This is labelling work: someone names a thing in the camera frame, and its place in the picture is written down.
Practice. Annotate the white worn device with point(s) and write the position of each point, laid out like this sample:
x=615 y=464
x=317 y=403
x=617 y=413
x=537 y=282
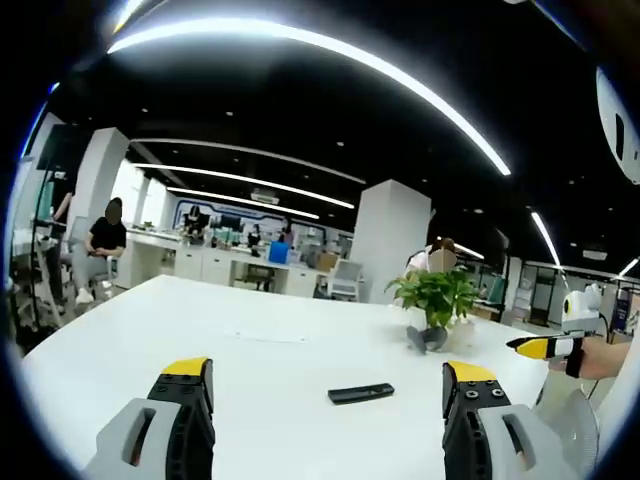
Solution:
x=617 y=130

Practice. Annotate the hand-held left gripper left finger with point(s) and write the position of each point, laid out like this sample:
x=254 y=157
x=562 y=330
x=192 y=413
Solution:
x=150 y=435

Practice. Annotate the person's right hand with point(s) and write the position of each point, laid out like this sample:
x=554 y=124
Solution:
x=602 y=361

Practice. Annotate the long white counter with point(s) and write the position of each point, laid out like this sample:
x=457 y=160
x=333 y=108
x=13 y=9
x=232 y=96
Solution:
x=210 y=260

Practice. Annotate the blue box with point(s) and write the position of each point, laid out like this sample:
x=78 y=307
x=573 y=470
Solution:
x=278 y=252

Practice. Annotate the green potted plant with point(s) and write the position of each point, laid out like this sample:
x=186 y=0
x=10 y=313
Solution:
x=437 y=297

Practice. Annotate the long ceiling strip light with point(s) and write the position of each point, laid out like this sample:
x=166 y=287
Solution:
x=245 y=201
x=547 y=240
x=310 y=37
x=250 y=179

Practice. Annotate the black remote control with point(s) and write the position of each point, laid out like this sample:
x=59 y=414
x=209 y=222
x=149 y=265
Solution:
x=361 y=393

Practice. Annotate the white mesh chair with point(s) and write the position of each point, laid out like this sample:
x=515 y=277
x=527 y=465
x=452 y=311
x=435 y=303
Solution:
x=570 y=435

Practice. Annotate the cardboard box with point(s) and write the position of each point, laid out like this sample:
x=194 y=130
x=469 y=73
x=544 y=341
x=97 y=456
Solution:
x=326 y=262

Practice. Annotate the person's white shirt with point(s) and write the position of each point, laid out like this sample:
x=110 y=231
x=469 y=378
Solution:
x=622 y=430

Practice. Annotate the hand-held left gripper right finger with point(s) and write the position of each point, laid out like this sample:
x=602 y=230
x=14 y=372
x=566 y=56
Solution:
x=500 y=430

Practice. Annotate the ceiling air conditioner unit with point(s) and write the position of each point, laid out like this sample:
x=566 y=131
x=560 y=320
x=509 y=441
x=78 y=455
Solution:
x=265 y=196

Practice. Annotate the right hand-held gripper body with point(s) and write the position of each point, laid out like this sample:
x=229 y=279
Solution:
x=580 y=310

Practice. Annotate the white square pillar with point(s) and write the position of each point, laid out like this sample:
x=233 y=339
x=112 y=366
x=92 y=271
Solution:
x=395 y=230
x=100 y=165

